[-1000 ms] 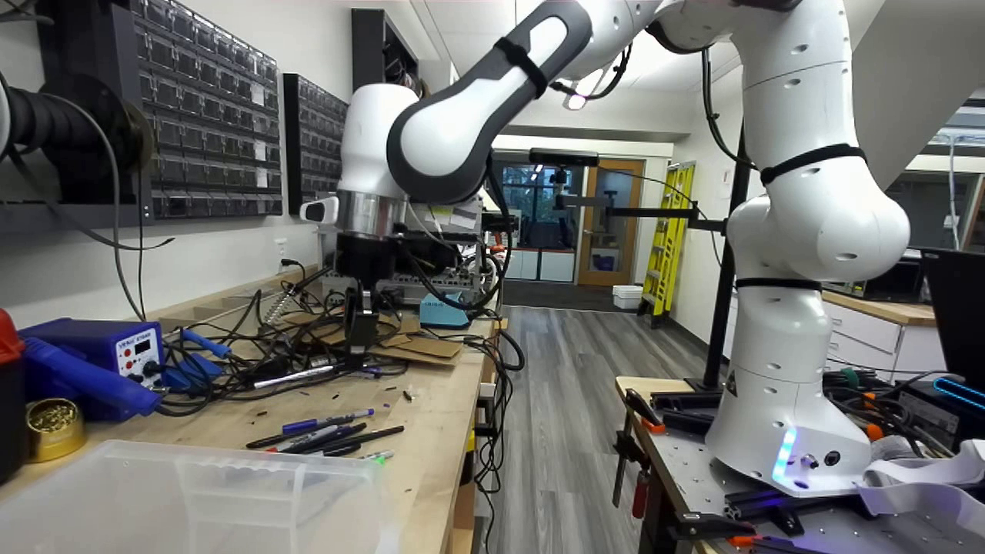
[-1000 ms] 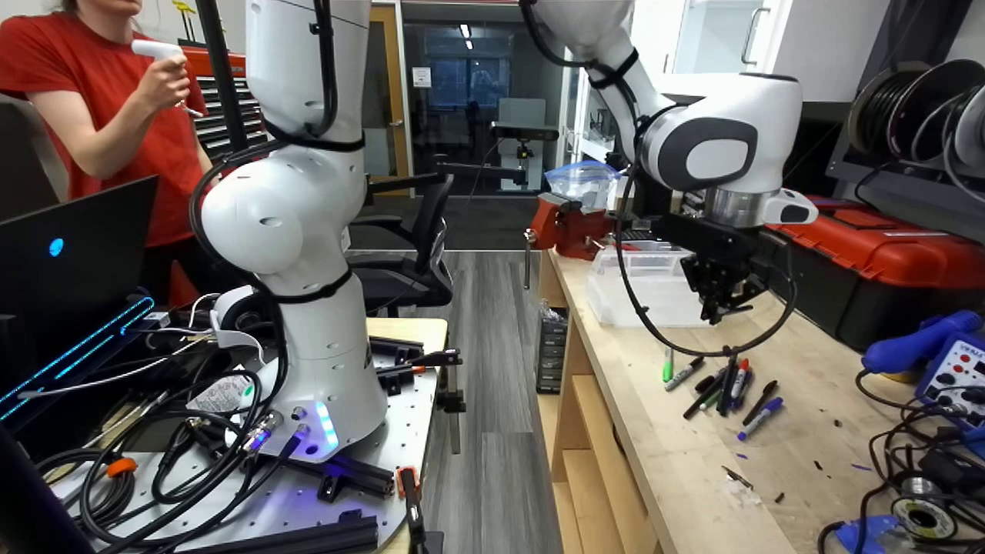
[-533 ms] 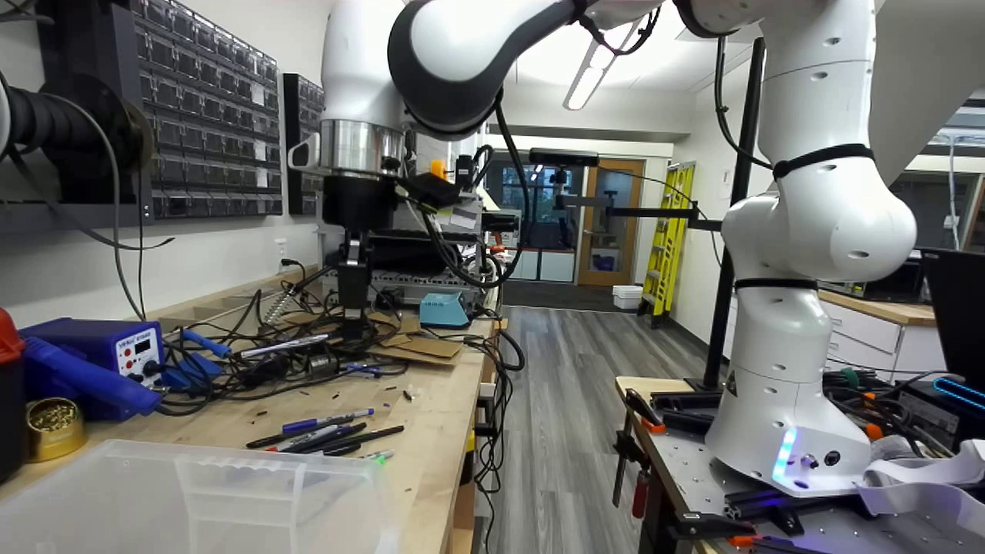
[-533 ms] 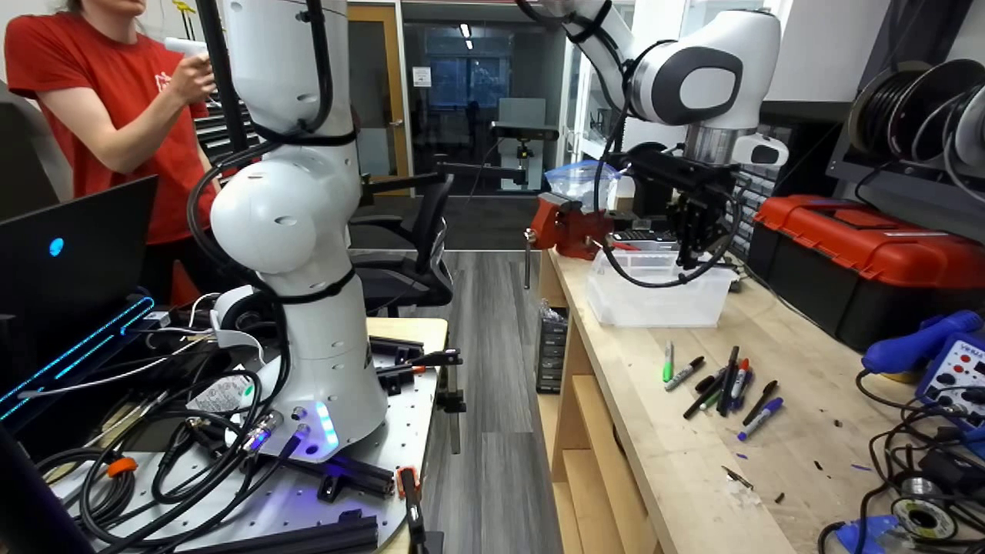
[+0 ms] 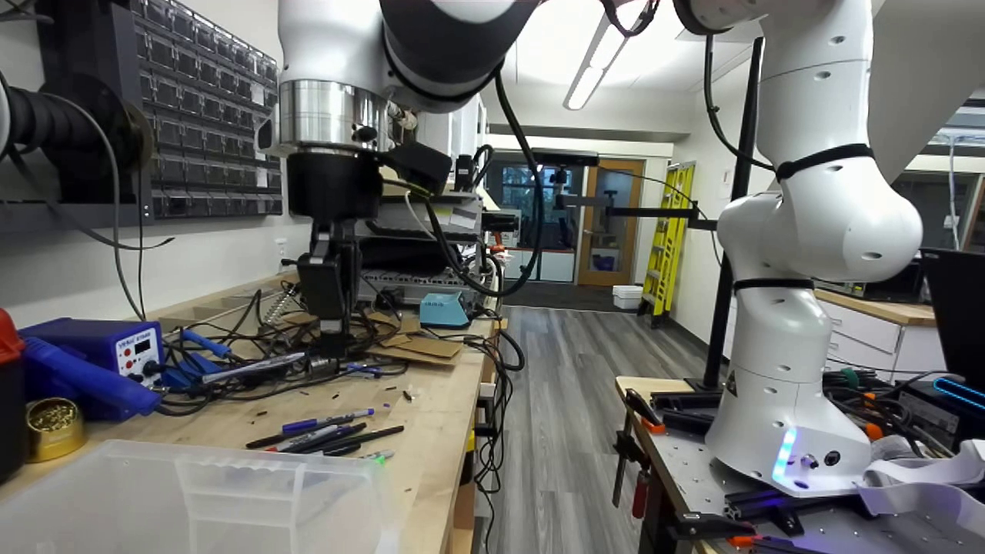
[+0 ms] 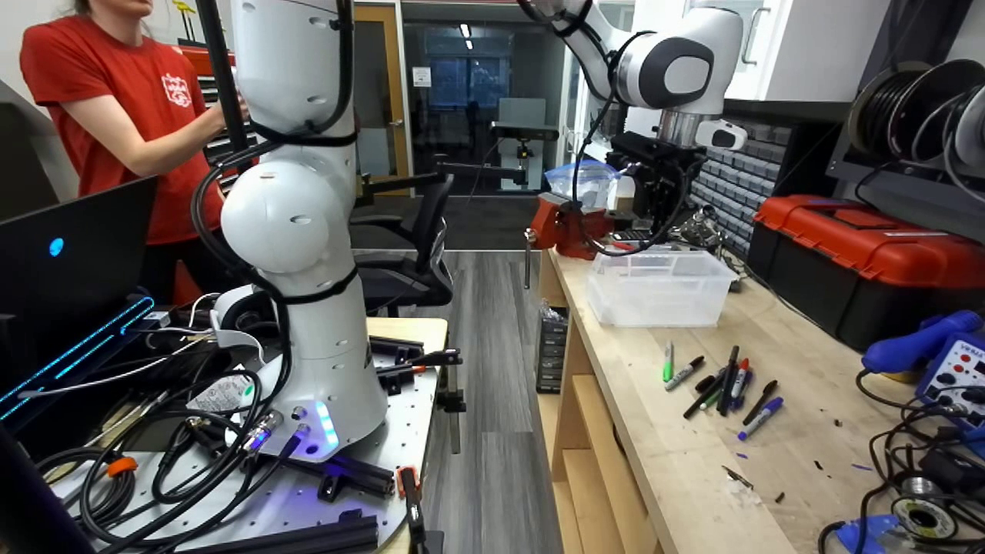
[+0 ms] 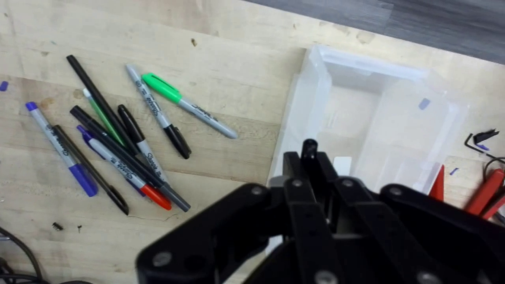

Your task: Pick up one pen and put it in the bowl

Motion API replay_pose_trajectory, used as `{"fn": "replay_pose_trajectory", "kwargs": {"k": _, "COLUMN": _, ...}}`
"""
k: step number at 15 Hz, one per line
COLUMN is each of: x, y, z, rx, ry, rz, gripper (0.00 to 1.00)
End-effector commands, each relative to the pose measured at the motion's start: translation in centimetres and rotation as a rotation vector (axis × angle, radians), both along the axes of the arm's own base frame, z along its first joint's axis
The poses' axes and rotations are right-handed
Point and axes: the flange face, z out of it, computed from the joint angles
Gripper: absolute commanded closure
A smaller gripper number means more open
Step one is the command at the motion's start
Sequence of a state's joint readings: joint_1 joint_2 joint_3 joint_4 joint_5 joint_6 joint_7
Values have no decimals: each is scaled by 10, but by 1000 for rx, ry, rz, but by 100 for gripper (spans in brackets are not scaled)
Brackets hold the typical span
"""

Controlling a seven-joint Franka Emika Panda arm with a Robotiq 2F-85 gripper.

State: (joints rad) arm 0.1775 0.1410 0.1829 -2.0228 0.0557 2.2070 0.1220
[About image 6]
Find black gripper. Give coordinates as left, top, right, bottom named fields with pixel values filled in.
left=608, top=132, right=706, bottom=248

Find person's right forearm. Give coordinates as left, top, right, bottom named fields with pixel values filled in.
left=61, top=93, right=223, bottom=180

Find black pen grey tip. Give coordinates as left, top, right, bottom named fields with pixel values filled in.
left=664, top=354, right=711, bottom=396

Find long black pen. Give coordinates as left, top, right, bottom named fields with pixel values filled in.
left=715, top=345, right=741, bottom=419

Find thin black pen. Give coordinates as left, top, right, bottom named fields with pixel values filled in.
left=737, top=379, right=780, bottom=426

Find blue pen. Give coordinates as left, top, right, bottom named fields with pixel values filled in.
left=733, top=393, right=788, bottom=447

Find person's right hand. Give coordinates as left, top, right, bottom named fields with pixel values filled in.
left=198, top=93, right=253, bottom=142

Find clear plastic bin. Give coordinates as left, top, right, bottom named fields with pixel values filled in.
left=584, top=246, right=741, bottom=332

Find clear plastic bag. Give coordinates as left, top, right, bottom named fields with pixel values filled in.
left=540, top=155, right=631, bottom=214

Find red bench vise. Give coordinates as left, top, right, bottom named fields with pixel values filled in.
left=527, top=198, right=617, bottom=261

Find large parts drawer cabinet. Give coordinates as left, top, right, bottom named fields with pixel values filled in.
left=682, top=119, right=795, bottom=261

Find black power strip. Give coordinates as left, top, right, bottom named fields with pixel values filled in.
left=532, top=305, right=569, bottom=401

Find thick black marker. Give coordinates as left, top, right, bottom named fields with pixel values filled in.
left=679, top=373, right=729, bottom=422

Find red capped marker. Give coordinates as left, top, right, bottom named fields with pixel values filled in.
left=723, top=356, right=756, bottom=415

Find glass double door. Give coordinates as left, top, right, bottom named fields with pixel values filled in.
left=402, top=17, right=565, bottom=200

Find red black toolbox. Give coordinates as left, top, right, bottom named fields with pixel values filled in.
left=743, top=192, right=985, bottom=354

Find black office chair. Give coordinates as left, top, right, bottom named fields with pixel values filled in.
left=343, top=168, right=458, bottom=315

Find black orange clamp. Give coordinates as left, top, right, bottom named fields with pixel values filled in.
left=365, top=335, right=467, bottom=401

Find blue soldering station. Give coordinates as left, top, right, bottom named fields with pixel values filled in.
left=915, top=332, right=985, bottom=415

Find blue plastic tool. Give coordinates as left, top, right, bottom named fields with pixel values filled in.
left=830, top=510, right=908, bottom=554

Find grey robot mounting table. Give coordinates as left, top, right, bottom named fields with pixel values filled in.
left=50, top=314, right=456, bottom=554

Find red tool chest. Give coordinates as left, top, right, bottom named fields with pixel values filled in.
left=174, top=38, right=249, bottom=104

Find person in red shirt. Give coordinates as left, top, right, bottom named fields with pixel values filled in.
left=14, top=0, right=247, bottom=252

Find black laptop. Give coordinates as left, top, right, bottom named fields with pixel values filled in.
left=0, top=176, right=163, bottom=324

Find black case blue trim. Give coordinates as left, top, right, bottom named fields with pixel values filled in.
left=0, top=292, right=159, bottom=423

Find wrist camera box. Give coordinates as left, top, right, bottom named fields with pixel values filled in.
left=696, top=116, right=752, bottom=155

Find white wall cabinet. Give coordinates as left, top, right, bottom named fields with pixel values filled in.
left=717, top=0, right=891, bottom=108

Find grey wall shelf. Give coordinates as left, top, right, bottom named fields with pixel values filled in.
left=820, top=155, right=985, bottom=246

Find black wire spool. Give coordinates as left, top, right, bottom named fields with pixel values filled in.
left=887, top=56, right=985, bottom=168
left=947, top=82, right=985, bottom=177
left=845, top=57, right=932, bottom=168

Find blue hot air handle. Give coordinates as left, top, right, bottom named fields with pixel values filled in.
left=857, top=306, right=985, bottom=376

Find tangled black bench cables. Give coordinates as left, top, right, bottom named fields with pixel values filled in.
left=814, top=367, right=985, bottom=554

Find black camera stand pole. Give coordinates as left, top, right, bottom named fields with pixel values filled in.
left=192, top=0, right=255, bottom=155

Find black cable bundle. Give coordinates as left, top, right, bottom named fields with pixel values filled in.
left=34, top=381, right=315, bottom=554

